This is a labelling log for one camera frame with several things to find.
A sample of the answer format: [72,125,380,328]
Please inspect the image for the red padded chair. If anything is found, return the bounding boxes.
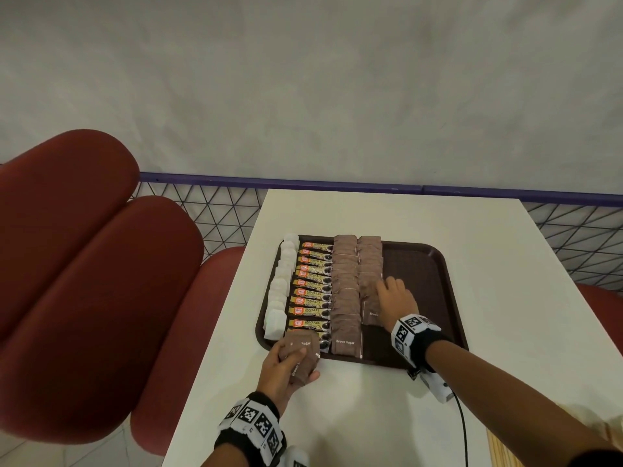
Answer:
[576,284,623,355]
[0,129,247,455]

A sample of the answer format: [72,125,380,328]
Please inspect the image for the brown plastic tray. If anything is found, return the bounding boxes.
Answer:
[255,235,469,370]

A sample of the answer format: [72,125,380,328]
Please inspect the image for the person's black shirt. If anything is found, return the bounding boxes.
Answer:
[567,449,623,467]

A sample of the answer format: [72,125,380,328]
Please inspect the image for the person's right hand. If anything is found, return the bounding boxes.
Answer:
[375,276,419,334]

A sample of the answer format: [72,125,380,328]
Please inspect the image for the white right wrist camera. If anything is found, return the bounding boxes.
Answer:
[408,366,454,404]

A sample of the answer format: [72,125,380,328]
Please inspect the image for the person's right forearm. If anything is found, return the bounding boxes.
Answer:
[426,340,619,467]

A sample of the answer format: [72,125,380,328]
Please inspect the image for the black right camera cable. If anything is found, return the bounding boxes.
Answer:
[452,392,469,467]

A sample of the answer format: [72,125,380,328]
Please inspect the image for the left wristband with marker tags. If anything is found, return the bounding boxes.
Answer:
[214,391,288,466]

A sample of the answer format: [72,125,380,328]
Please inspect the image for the row of white sachets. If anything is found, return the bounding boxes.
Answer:
[262,233,300,341]

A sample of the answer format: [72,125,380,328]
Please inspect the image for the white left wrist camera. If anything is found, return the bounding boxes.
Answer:
[280,446,310,467]

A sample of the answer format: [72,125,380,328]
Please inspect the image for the wristband with marker tags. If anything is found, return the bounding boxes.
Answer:
[391,313,454,373]
[214,391,288,466]

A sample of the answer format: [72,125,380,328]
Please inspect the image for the right wristband with marker tags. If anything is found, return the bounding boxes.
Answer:
[391,313,454,373]

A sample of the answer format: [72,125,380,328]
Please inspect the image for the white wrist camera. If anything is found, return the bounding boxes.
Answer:
[280,446,310,467]
[408,366,454,404]

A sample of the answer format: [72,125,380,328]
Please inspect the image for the single brown sugar sachet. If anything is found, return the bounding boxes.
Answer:
[362,298,385,328]

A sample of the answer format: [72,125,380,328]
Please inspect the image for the patterned paper cup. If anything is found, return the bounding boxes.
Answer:
[569,403,623,441]

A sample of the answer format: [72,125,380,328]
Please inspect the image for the row of coffee stick packets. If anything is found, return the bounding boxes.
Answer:
[284,241,334,353]

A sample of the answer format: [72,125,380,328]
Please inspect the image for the handful of brown sugar packets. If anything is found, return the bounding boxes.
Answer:
[278,330,322,387]

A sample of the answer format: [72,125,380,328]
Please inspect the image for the person's left hand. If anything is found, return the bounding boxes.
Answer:
[256,337,321,416]

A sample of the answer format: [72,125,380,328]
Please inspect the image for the purple mesh railing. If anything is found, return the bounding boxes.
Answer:
[131,172,623,293]

